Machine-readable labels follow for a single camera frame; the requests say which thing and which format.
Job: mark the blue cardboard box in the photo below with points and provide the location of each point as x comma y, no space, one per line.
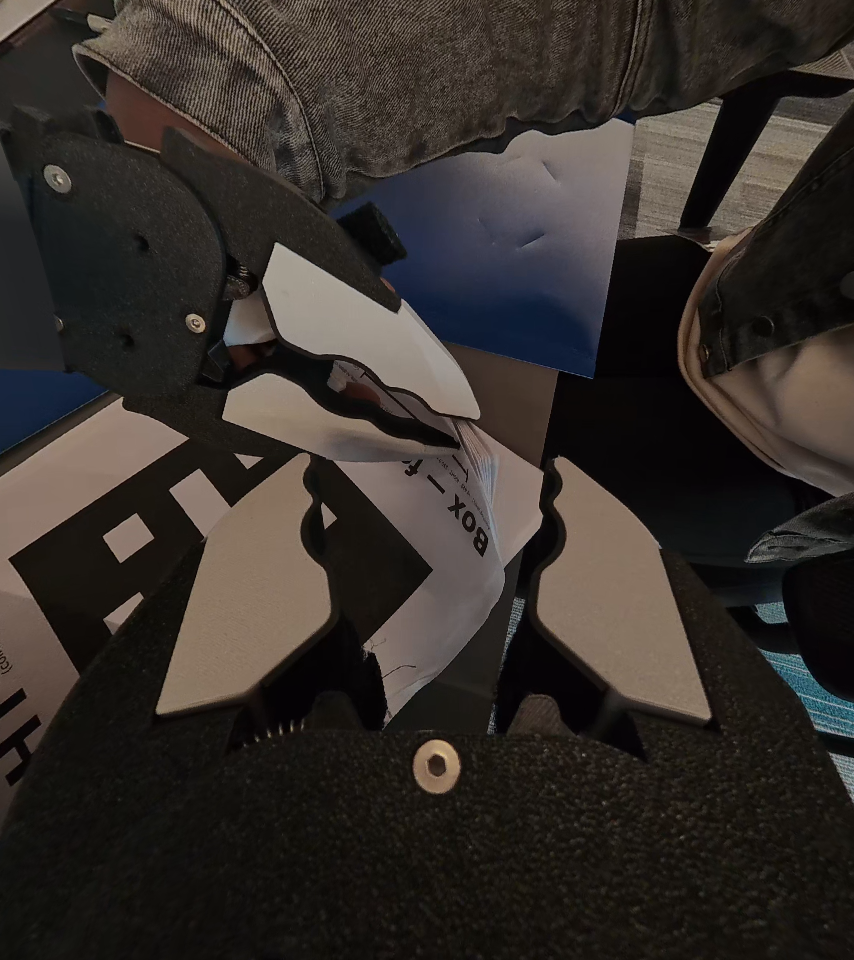
532,300

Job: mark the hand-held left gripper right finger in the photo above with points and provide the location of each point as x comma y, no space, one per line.
610,607

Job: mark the beige shirt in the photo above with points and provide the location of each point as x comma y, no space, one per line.
779,405

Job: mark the person's right hand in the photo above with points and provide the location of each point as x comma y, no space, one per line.
134,109

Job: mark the stack of printed white paper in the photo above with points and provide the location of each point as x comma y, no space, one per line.
442,607

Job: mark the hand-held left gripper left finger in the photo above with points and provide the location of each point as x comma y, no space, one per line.
247,600

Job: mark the black-legged chair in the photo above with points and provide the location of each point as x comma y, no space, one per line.
726,150

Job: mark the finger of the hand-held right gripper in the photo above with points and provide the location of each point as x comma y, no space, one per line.
284,412
367,330

